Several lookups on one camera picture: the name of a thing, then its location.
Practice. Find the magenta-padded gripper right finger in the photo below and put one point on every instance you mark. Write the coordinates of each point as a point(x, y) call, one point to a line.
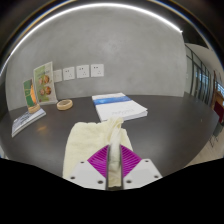
point(141, 171)

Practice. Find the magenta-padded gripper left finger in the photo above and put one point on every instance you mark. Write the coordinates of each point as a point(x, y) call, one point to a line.
point(83, 173)

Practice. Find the cream towel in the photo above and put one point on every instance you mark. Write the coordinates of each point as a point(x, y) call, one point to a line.
point(86, 140)

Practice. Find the round wooden coaster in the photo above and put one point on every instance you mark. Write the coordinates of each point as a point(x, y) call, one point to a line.
point(65, 107)

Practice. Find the grey magazine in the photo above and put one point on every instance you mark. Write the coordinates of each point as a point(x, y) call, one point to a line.
point(26, 120)

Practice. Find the orange sign on wooden base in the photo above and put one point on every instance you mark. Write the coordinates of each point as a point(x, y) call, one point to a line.
point(29, 93)

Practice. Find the green menu stand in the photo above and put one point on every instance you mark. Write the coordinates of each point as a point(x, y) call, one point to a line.
point(45, 83)

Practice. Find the black-framed glass partition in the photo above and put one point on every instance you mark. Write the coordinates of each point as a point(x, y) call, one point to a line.
point(200, 80)

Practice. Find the white ceiling light strip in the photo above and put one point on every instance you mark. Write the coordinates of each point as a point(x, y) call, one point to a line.
point(93, 5)

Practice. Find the white wall socket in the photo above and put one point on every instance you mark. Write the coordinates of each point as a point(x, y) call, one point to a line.
point(58, 76)
point(82, 71)
point(69, 73)
point(97, 70)

